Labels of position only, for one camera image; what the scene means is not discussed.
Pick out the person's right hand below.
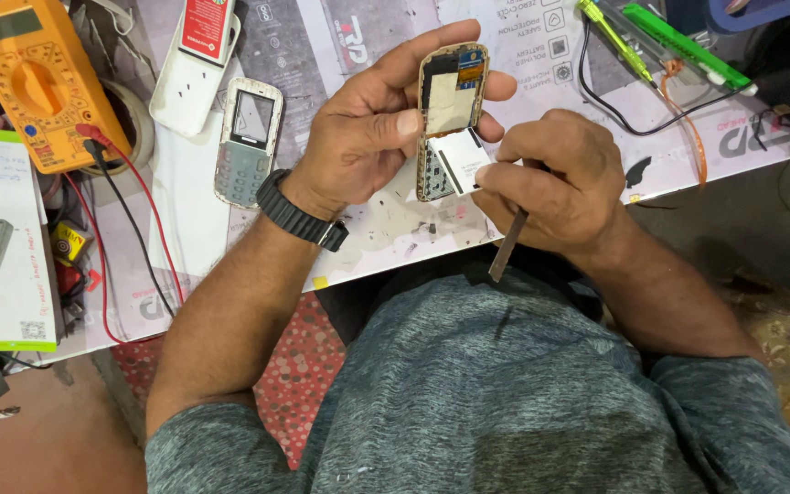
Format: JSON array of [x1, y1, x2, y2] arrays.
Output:
[[472, 109, 628, 257]]

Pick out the person's left hand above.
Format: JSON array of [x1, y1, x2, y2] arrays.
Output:
[[280, 19, 518, 222]]

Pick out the metal tweezers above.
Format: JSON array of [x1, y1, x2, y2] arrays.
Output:
[[488, 159, 543, 284]]

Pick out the mobile phone body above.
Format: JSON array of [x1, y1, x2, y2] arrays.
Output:
[[416, 43, 491, 203]]

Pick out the white keypad sheet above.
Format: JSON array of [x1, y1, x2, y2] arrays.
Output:
[[429, 128, 492, 199]]

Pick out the black wrist watch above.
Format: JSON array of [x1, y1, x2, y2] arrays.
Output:
[[256, 169, 350, 252]]

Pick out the grey phone front cover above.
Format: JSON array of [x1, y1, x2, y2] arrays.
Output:
[[214, 77, 285, 211]]

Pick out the yellow green screwdriver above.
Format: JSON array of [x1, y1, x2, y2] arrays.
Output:
[[576, 0, 661, 90]]

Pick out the white power strip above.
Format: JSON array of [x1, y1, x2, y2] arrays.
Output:
[[149, 0, 242, 139]]

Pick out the green plastic tool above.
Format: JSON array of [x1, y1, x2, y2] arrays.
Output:
[[621, 3, 759, 97]]

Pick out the red and white box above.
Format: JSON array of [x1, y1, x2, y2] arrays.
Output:
[[180, 0, 237, 68]]

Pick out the grey t-shirt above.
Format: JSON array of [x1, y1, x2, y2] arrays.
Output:
[[144, 264, 790, 494]]

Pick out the tape roll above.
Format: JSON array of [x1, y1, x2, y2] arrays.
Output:
[[83, 79, 156, 177]]

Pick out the red dotted cloth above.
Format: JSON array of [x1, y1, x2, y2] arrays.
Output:
[[112, 291, 348, 472]]

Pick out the blue plastic container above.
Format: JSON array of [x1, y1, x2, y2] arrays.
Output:
[[705, 0, 790, 35]]

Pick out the patterned floor cloth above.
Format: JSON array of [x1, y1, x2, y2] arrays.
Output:
[[717, 274, 790, 433]]

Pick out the yellow small box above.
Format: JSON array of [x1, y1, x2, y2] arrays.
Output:
[[50, 221, 96, 263]]

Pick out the orange digital multimeter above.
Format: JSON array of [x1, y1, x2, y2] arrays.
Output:
[[0, 0, 133, 175]]

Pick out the white and green product box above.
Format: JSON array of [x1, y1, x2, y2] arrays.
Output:
[[0, 125, 58, 354]]

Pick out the black thin cable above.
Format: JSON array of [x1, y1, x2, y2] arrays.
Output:
[[577, 15, 756, 137]]

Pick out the orange wire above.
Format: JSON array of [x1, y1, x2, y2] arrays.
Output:
[[660, 59, 709, 189]]

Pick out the black probe cable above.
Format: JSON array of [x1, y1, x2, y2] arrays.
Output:
[[84, 139, 177, 320]]

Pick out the red probe cable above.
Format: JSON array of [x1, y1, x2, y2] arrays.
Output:
[[62, 123, 185, 345]]

